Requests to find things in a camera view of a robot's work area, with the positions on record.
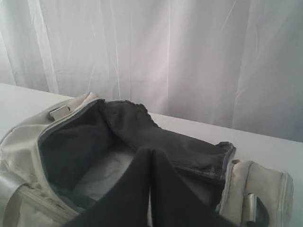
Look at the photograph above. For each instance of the cream fabric bag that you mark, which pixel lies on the cream fabric bag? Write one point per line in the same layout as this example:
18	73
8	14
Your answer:
60	162

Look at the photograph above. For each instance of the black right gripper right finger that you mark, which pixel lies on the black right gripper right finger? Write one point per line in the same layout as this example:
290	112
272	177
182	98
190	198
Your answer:
181	199

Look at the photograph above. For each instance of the white backdrop curtain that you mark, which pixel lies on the white backdrop curtain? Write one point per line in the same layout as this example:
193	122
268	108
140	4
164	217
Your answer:
231	63

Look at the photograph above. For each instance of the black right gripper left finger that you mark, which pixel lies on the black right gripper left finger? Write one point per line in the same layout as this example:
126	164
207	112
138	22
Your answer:
127	203

